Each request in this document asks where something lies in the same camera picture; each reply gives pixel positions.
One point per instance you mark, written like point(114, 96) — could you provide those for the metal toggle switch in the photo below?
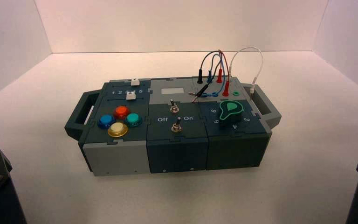
point(176, 126)
point(173, 107)

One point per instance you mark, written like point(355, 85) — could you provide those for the grey and teal task box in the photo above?
point(172, 151)

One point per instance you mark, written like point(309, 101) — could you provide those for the teal push button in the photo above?
point(133, 119)

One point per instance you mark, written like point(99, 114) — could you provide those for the white slider knob up arrow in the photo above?
point(130, 96)

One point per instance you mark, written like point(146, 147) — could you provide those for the green rotary knob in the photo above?
point(231, 112)

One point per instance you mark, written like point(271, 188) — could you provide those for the white slider knob down arrow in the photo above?
point(134, 82)

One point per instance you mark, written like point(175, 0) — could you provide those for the red push button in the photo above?
point(122, 112)

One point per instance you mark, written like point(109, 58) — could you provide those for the green jack socket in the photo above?
point(235, 93)

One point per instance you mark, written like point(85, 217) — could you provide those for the yellow push button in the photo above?
point(117, 129)

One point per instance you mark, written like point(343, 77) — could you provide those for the blue push button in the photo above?
point(105, 121)

